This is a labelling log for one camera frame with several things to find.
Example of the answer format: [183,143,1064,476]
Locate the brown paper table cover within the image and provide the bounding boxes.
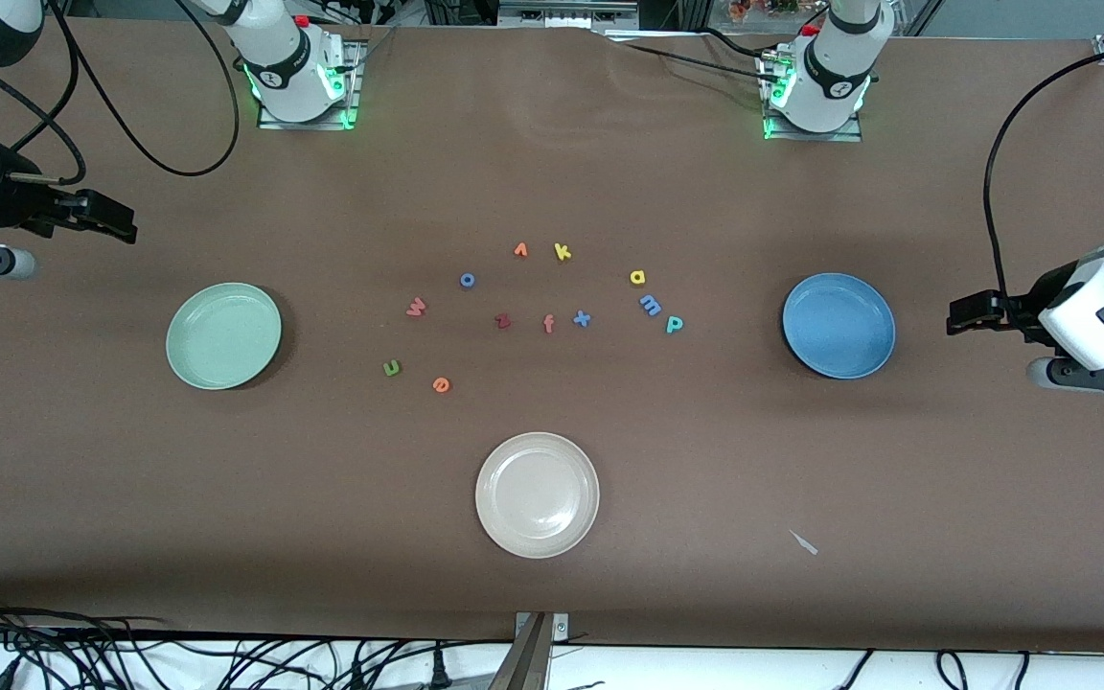
[0,17,1104,655]

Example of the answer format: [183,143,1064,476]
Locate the blue plate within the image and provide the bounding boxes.
[782,272,897,380]

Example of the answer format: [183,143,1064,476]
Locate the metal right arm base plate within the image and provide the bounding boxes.
[257,38,364,130]

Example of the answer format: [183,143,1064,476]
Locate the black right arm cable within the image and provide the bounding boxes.
[0,0,241,185]

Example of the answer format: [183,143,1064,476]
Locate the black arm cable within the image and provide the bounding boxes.
[0,0,241,185]
[982,43,1104,296]

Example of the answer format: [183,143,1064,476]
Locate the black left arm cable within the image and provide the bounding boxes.
[982,43,1104,296]

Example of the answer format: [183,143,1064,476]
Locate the green plate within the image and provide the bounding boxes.
[166,282,283,391]

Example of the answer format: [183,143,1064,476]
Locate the metal edge bracket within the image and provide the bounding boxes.
[514,611,569,641]

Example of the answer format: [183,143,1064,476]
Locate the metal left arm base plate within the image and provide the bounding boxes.
[761,53,864,143]

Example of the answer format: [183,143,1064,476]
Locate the black base cable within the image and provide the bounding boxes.
[609,38,769,78]

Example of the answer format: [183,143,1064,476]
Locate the black floor cable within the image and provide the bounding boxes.
[0,594,476,690]

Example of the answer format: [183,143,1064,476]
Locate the beige plate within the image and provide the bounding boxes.
[475,431,601,560]

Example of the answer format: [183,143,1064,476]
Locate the grey metal box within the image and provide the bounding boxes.
[499,0,639,30]

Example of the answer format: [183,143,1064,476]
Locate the orange flower decoration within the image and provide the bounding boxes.
[729,0,802,22]

